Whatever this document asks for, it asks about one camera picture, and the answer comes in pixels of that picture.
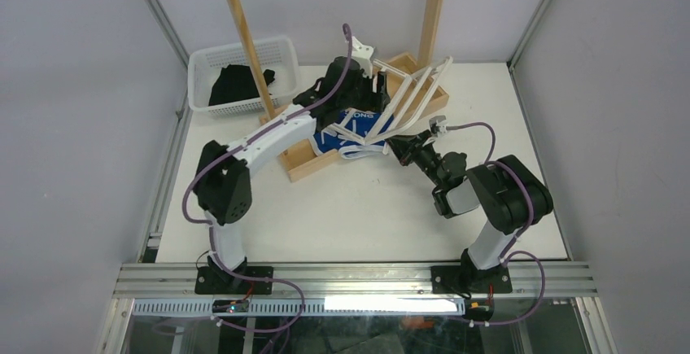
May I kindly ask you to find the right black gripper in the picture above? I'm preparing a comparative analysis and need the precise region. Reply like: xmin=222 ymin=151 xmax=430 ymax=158
xmin=386 ymin=129 xmax=447 ymax=190

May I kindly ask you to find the blue boxer underwear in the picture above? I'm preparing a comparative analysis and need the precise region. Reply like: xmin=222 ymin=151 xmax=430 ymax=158
xmin=311 ymin=110 xmax=391 ymax=160

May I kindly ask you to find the white plastic clip hanger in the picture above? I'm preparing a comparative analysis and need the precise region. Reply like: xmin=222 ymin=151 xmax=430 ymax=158
xmin=324 ymin=56 xmax=453 ymax=146

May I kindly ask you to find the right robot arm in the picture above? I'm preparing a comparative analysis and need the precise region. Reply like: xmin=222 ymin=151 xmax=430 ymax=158
xmin=386 ymin=131 xmax=553 ymax=298

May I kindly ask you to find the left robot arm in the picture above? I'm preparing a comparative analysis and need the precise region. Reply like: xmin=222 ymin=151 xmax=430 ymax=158
xmin=182 ymin=56 xmax=391 ymax=294

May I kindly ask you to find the wooden hanger stand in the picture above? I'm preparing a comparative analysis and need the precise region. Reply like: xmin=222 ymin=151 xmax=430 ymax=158
xmin=214 ymin=0 xmax=452 ymax=183

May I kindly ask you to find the white perforated plastic basket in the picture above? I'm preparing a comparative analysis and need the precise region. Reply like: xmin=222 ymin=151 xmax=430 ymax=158
xmin=187 ymin=35 xmax=300 ymax=118

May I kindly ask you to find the black garment in basket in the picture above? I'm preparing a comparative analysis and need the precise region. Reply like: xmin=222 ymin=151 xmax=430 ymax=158
xmin=208 ymin=64 xmax=260 ymax=106

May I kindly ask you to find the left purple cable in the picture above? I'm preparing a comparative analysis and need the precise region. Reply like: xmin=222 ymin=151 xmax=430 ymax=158
xmin=181 ymin=22 xmax=355 ymax=354

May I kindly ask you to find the purple cable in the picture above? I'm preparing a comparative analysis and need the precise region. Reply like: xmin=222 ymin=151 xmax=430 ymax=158
xmin=181 ymin=22 xmax=355 ymax=354
xmin=446 ymin=121 xmax=547 ymax=326

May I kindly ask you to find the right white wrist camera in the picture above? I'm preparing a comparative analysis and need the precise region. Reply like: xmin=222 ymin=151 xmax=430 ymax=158
xmin=429 ymin=115 xmax=448 ymax=138

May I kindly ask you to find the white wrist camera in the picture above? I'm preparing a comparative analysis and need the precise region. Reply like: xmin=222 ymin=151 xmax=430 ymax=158
xmin=351 ymin=37 xmax=375 ymax=77
xmin=429 ymin=115 xmax=448 ymax=138

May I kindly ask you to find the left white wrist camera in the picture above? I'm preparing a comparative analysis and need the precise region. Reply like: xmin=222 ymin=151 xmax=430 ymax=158
xmin=351 ymin=37 xmax=375 ymax=77

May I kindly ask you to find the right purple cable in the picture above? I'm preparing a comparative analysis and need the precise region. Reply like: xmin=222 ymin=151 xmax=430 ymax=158
xmin=446 ymin=121 xmax=547 ymax=326

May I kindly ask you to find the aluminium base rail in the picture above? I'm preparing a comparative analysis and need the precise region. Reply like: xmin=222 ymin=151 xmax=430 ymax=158
xmin=113 ymin=260 xmax=601 ymax=317

